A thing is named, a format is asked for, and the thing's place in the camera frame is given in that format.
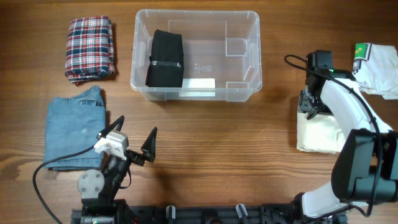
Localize red plaid folded cloth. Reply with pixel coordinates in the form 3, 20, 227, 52
65, 16, 116, 84

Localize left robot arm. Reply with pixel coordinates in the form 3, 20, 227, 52
71, 116, 157, 224

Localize cream cloth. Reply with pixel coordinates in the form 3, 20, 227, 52
297, 112, 346, 154

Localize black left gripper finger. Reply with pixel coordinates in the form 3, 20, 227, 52
141, 127, 157, 162
96, 115, 125, 139

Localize clear plastic storage bin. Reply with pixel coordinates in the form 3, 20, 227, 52
130, 9, 262, 102

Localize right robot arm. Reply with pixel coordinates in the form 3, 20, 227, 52
289, 50, 397, 223

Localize white printed t-shirt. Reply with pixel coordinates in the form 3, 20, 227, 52
352, 43, 397, 100

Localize black garment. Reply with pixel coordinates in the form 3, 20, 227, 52
146, 29, 184, 88

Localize left black camera cable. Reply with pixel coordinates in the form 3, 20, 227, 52
32, 144, 96, 224

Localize blue denim jeans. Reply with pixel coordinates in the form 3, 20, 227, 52
44, 86, 106, 162

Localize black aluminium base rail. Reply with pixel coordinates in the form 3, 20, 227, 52
70, 203, 349, 224

